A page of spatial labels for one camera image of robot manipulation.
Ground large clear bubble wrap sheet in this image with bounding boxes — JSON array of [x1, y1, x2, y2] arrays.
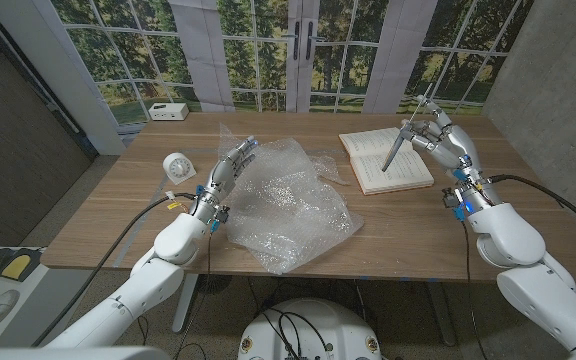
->
[[216, 122, 365, 275]]

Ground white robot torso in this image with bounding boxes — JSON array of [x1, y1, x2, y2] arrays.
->
[[237, 297, 383, 360]]

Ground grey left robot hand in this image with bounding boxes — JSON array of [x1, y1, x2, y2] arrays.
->
[[206, 135, 259, 204]]

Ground open paperback book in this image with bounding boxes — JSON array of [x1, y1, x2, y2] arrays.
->
[[338, 126, 435, 196]]

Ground grey scissors with yellow handles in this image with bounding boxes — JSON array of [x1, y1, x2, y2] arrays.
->
[[380, 82, 435, 173]]

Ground white floor mat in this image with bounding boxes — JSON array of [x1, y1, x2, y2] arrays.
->
[[0, 244, 49, 351]]

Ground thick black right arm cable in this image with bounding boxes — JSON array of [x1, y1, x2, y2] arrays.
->
[[488, 173, 576, 244]]

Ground white table leg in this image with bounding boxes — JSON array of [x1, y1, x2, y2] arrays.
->
[[171, 273, 200, 334]]

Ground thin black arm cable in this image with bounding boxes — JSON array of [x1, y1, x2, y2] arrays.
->
[[460, 218, 492, 360], [172, 230, 214, 351]]

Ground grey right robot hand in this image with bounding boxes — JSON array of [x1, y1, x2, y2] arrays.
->
[[400, 97, 485, 183]]

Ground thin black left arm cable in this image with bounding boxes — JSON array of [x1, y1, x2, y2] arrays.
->
[[172, 230, 214, 351]]

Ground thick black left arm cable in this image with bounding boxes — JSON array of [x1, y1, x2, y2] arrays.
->
[[30, 192, 198, 349]]

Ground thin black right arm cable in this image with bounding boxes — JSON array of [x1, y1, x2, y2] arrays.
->
[[460, 218, 492, 360]]

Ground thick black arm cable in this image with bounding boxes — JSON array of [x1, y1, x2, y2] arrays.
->
[[488, 173, 576, 244], [30, 192, 198, 349]]

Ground grey table leg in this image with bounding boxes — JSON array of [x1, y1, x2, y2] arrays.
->
[[425, 280, 458, 347]]

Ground dark brown door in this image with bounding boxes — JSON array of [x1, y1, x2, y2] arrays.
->
[[0, 9, 94, 246]]

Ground printed forest window backdrop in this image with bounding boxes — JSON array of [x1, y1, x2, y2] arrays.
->
[[0, 0, 537, 156]]

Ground white power socket box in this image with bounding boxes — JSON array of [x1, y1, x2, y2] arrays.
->
[[147, 102, 190, 122]]

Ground small clear bubble wrap piece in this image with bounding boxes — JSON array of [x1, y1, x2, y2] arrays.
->
[[307, 152, 350, 185]]

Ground white round kitchen timer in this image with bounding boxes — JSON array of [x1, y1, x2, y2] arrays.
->
[[162, 151, 197, 186]]

